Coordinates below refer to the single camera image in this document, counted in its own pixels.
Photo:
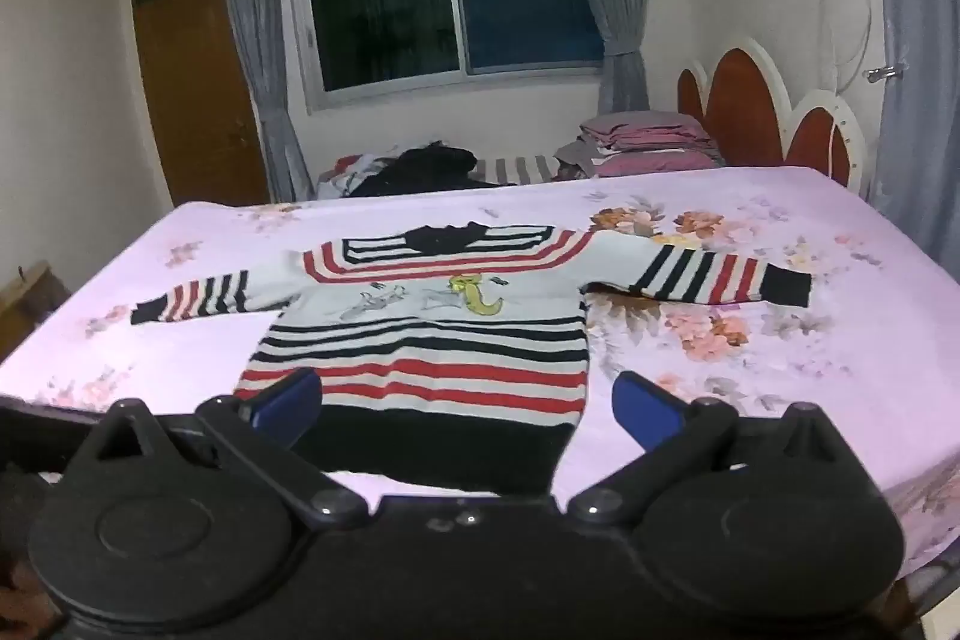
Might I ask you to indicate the black garment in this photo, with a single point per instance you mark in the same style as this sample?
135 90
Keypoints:
427 164

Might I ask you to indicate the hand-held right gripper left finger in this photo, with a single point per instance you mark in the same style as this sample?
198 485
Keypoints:
289 406

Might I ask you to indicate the pile of mixed clothes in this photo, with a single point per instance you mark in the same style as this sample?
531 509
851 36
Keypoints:
352 168

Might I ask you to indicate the metal clip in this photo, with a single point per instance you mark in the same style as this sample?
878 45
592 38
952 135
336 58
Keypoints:
881 72

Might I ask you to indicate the blue grey hanging cloth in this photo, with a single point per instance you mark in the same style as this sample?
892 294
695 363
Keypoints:
915 48

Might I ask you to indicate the grey striped mattress cover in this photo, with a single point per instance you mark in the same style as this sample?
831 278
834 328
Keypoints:
517 168

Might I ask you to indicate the brown wooden door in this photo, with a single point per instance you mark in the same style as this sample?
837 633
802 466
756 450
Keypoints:
195 100

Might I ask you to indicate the wooden side cabinet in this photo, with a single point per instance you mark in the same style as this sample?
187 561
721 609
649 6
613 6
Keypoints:
30 302

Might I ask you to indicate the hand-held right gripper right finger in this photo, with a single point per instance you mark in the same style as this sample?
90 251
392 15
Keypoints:
642 413

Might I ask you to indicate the stack of folded pink bedding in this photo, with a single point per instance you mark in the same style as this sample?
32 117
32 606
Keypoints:
645 134

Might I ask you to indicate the floral pink bedsheet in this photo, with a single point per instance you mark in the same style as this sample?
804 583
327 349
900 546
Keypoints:
187 325

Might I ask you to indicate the striped knit sweater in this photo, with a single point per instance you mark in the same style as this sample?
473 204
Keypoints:
450 355

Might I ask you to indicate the red and white headboard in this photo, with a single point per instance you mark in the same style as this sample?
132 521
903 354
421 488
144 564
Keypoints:
742 108

